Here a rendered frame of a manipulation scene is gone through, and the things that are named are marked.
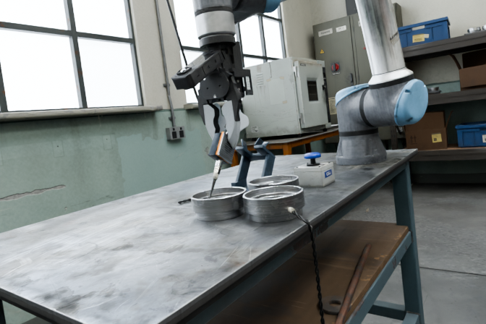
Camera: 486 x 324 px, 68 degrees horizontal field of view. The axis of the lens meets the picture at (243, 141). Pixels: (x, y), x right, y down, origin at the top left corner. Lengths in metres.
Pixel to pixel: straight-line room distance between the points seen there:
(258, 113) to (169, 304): 2.80
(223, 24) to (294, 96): 2.28
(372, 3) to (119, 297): 0.88
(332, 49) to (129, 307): 4.43
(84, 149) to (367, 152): 1.67
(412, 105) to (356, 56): 3.56
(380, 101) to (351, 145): 0.16
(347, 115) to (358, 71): 3.45
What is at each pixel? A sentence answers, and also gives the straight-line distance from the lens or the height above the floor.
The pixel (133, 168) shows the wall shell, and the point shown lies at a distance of 2.49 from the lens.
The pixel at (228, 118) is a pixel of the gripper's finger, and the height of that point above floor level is 0.98.
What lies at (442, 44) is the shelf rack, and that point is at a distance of 4.02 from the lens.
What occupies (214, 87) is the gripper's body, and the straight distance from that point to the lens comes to 0.70.
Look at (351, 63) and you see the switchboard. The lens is 4.59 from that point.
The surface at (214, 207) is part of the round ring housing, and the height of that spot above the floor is 0.83.
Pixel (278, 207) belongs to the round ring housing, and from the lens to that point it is 0.59.
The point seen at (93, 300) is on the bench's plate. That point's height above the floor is 0.80.
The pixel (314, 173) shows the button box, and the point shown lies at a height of 0.83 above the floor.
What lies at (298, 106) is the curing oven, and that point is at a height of 1.03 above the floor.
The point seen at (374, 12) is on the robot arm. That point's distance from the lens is 1.04.
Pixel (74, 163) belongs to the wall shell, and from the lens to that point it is 2.28.
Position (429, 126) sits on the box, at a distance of 4.10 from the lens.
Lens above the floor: 0.97
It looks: 3 degrees down
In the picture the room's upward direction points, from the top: 7 degrees counter-clockwise
